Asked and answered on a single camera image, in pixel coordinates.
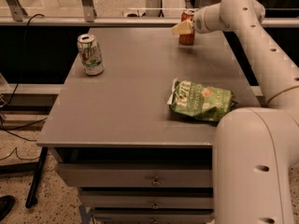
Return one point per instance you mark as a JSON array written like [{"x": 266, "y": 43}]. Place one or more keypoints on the red coke can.
[{"x": 187, "y": 39}]

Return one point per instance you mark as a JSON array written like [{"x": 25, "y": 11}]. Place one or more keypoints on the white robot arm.
[{"x": 254, "y": 147}]

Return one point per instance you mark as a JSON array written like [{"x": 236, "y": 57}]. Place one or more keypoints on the grey drawer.
[
  {"x": 148, "y": 198},
  {"x": 134, "y": 175},
  {"x": 147, "y": 216}
]

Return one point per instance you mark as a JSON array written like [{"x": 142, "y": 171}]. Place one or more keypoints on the grey drawer cabinet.
[{"x": 122, "y": 115}]

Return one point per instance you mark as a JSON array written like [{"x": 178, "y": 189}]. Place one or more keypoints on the white 7up can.
[{"x": 90, "y": 54}]

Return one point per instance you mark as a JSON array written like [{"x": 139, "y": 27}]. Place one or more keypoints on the bottom grey drawer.
[{"x": 147, "y": 216}]

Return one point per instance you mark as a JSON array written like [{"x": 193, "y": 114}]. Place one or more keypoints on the metal railing frame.
[{"x": 116, "y": 13}]

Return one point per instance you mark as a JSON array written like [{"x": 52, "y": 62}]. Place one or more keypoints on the middle grey drawer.
[{"x": 148, "y": 198}]

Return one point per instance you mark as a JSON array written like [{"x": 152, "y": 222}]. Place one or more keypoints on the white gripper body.
[{"x": 198, "y": 23}]

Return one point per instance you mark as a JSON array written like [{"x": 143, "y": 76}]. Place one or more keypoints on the green jalapeno chip bag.
[{"x": 198, "y": 101}]

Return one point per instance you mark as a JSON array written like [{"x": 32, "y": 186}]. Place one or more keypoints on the black floor stand leg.
[{"x": 34, "y": 166}]

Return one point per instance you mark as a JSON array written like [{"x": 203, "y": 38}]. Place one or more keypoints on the top grey drawer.
[{"x": 134, "y": 175}]

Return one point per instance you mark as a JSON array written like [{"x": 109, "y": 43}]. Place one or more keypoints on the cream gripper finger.
[{"x": 183, "y": 28}]

